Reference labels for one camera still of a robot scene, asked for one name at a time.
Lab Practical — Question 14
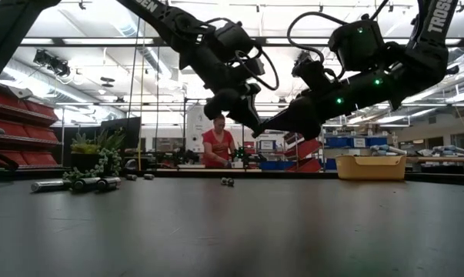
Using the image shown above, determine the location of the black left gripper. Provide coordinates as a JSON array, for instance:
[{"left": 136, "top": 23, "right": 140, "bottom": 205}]
[{"left": 195, "top": 56, "right": 265, "bottom": 138}]

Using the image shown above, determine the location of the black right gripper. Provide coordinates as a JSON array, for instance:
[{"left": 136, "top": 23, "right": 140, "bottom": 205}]
[{"left": 251, "top": 75, "right": 372, "bottom": 142}]

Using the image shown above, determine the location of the red bin shelving rack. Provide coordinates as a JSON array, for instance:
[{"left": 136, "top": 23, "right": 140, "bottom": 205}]
[
  {"left": 283, "top": 130, "right": 323, "bottom": 173},
  {"left": 0, "top": 85, "right": 62, "bottom": 171}
]

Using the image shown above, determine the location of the blue crate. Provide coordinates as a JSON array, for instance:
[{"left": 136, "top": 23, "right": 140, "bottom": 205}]
[{"left": 259, "top": 159, "right": 299, "bottom": 172}]

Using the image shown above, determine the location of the person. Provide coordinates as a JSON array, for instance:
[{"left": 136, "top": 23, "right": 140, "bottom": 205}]
[{"left": 201, "top": 113, "right": 237, "bottom": 169}]

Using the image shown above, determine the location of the white cylindrical tank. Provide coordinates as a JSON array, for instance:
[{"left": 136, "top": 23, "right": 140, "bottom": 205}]
[{"left": 185, "top": 105, "right": 216, "bottom": 154}]

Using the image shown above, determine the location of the blue storage bins row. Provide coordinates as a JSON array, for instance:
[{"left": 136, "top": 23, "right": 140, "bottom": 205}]
[{"left": 323, "top": 136, "right": 389, "bottom": 149}]

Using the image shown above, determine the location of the yellow plastic bin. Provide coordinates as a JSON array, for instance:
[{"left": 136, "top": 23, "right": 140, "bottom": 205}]
[{"left": 335, "top": 154, "right": 408, "bottom": 181}]

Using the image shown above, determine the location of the blue grey foam roll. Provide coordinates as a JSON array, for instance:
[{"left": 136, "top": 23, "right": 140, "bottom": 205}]
[
  {"left": 369, "top": 144, "right": 409, "bottom": 157},
  {"left": 431, "top": 145, "right": 464, "bottom": 158}
]

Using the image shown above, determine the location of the black monitor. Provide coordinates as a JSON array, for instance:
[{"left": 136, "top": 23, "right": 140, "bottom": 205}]
[{"left": 99, "top": 116, "right": 142, "bottom": 152}]

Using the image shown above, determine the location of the wooden workbench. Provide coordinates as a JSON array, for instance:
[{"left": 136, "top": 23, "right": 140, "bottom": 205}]
[{"left": 406, "top": 155, "right": 464, "bottom": 175}]

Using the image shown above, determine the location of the artificial potted succulent plant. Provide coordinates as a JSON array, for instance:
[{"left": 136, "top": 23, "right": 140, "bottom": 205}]
[{"left": 63, "top": 128, "right": 125, "bottom": 182}]

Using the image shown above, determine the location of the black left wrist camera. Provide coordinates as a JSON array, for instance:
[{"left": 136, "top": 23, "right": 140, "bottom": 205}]
[{"left": 234, "top": 56, "right": 266, "bottom": 77}]

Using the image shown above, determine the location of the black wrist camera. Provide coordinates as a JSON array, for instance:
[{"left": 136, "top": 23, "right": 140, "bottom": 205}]
[
  {"left": 234, "top": 56, "right": 266, "bottom": 77},
  {"left": 292, "top": 49, "right": 335, "bottom": 95}
]

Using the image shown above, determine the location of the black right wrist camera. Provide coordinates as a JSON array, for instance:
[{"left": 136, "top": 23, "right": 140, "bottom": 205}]
[{"left": 292, "top": 49, "right": 335, "bottom": 95}]

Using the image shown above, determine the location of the black metal frame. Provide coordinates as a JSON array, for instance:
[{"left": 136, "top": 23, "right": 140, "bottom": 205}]
[{"left": 182, "top": 97, "right": 245, "bottom": 170}]

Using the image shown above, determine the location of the black right camera cable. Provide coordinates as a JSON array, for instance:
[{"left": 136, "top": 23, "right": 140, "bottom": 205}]
[{"left": 286, "top": 11, "right": 371, "bottom": 62}]

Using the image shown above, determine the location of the black ceiling camera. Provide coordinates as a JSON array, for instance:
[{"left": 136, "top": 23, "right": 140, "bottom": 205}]
[{"left": 32, "top": 48, "right": 72, "bottom": 78}]

